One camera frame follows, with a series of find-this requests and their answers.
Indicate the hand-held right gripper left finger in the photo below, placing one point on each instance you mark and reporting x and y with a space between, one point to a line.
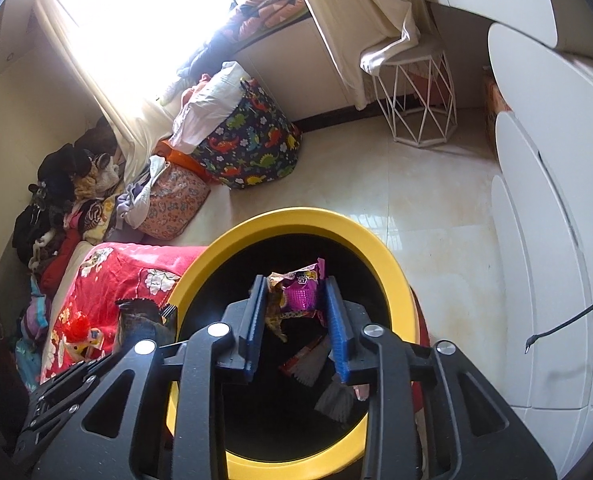
256 330

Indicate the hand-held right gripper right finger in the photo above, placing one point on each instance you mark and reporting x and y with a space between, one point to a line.
339 340

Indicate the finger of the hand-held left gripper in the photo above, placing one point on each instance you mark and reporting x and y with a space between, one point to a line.
144 325

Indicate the green brown candy wrapper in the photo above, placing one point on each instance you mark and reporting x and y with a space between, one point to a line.
275 320

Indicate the long red wrapper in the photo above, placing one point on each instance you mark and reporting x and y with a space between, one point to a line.
294 360

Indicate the white foam net bundle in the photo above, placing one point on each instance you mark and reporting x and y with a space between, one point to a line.
336 400

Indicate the small purple wrapper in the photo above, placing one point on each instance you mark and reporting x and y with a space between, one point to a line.
301 290

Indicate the red plastic bag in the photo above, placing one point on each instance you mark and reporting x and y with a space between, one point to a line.
76 332

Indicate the yellow rimmed black bin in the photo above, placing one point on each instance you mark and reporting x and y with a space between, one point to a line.
301 220

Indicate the blue cloth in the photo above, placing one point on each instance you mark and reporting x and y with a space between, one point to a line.
26 360

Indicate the red floral blanket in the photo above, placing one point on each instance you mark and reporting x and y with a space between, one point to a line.
121 270

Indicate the striped colourful cloth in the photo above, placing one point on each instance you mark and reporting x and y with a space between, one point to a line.
34 315

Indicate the beige blanket pink trim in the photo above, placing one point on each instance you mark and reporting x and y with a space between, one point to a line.
69 275

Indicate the red cloth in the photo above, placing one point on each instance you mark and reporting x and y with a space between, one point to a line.
59 260

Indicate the brown patterned blanket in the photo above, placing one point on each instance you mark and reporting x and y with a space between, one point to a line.
96 217

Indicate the lavender grey clothes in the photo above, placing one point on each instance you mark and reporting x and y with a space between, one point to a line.
131 205

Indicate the floral print bag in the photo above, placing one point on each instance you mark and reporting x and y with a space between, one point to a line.
174 202

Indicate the pile of dark clothes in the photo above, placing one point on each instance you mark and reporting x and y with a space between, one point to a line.
61 180

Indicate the orange bag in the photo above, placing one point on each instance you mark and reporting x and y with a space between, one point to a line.
171 155

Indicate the dinosaur print fabric basket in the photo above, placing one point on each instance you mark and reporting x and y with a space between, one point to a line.
246 145

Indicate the cream curtain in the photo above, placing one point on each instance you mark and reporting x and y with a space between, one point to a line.
366 20
126 110

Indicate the large white plastic bag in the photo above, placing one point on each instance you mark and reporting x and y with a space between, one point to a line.
206 105

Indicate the white green cloth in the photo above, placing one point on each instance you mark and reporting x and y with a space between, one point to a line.
172 91

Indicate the dark jacket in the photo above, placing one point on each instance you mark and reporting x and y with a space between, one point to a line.
209 55

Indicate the orange printed box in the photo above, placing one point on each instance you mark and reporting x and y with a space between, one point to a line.
496 105

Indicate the window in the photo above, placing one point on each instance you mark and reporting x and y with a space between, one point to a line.
151 10

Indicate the orange patterned quilt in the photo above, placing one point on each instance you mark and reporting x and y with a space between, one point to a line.
266 7

